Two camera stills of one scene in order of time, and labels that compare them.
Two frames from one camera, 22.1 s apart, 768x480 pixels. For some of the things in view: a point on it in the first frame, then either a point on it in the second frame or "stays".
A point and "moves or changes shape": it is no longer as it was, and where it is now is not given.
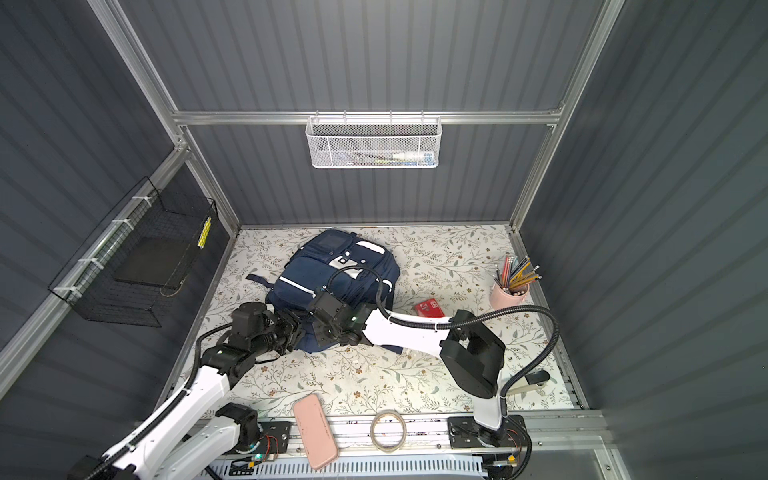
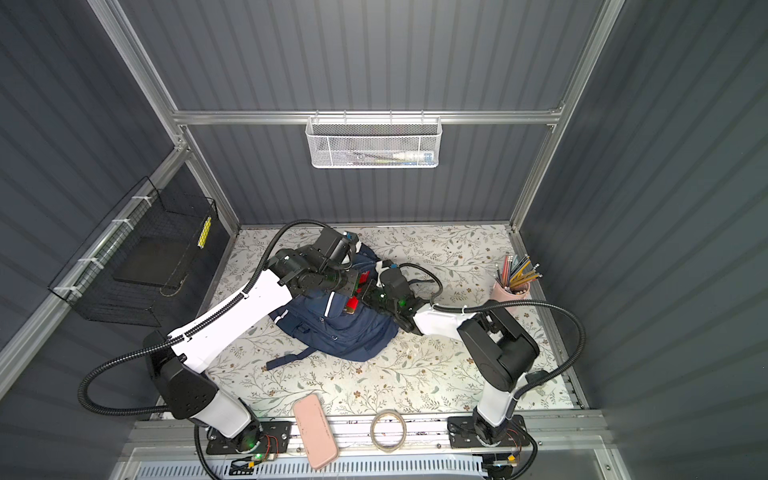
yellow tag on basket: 204,234 stays
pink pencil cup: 500,299 stays
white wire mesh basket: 369,143 stays
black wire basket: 150,245 stays
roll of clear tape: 381,447 stays
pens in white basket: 395,158 stays
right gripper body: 325,334 → 376,297
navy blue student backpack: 334,261 moves or changes shape
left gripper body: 277,335 → 340,280
